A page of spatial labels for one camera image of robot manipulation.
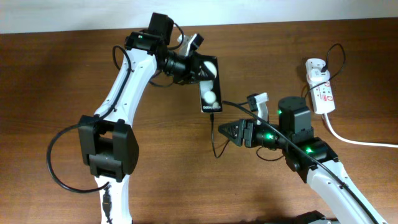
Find black Galaxy flip phone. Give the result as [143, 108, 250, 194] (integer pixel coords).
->
[199, 55, 223, 113]

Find thin black charger cable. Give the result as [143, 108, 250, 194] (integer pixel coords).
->
[210, 43, 346, 159]

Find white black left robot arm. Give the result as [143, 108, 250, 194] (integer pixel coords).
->
[78, 32, 222, 223]

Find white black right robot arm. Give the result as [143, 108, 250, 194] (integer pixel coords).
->
[218, 96, 386, 223]

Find white charger adapter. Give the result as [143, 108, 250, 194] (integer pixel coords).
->
[307, 68, 330, 84]

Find white power strip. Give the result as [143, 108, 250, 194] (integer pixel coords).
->
[305, 58, 335, 114]

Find white power strip cord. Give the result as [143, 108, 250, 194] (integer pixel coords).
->
[322, 113, 398, 149]

